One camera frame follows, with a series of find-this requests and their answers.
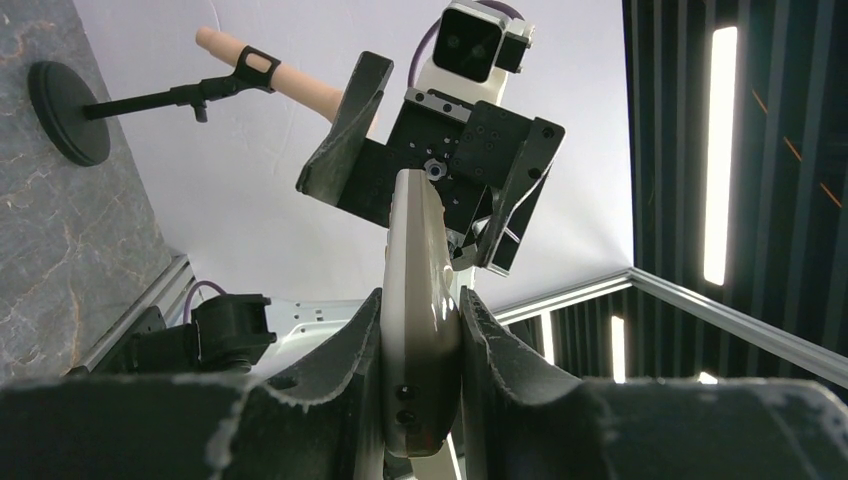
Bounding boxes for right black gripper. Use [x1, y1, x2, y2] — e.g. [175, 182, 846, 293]
[296, 51, 565, 269]

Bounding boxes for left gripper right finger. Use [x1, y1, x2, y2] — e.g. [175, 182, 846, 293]
[459, 289, 847, 479]

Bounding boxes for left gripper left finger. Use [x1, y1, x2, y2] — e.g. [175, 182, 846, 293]
[1, 289, 384, 479]

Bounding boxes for beige foam microphone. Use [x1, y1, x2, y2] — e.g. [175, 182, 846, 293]
[195, 27, 343, 122]

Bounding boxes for black microphone stand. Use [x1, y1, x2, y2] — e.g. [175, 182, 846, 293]
[27, 46, 281, 167]

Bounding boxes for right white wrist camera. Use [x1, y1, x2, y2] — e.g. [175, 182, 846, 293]
[407, 1, 536, 105]

